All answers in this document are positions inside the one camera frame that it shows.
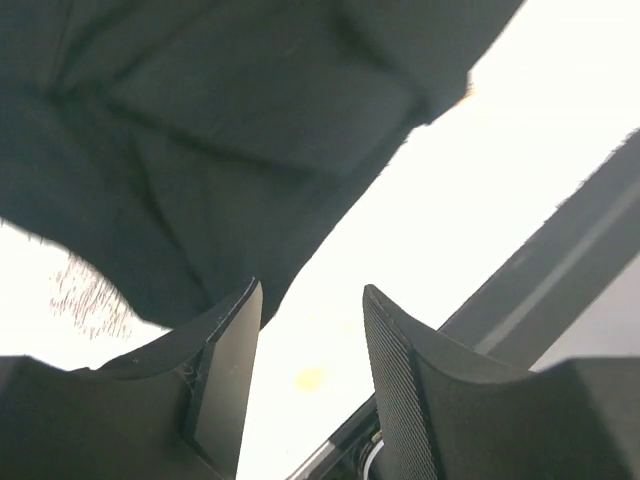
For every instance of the black t shirt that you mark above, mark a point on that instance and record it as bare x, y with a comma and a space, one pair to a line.
182, 147

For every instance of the aluminium frame rail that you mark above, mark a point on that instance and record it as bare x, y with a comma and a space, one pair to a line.
570, 291

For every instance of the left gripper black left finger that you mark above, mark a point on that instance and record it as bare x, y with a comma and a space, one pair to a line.
174, 408

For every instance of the floral patterned table mat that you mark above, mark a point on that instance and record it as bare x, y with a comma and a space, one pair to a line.
555, 95

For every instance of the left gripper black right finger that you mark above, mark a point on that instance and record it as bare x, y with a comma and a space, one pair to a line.
448, 412

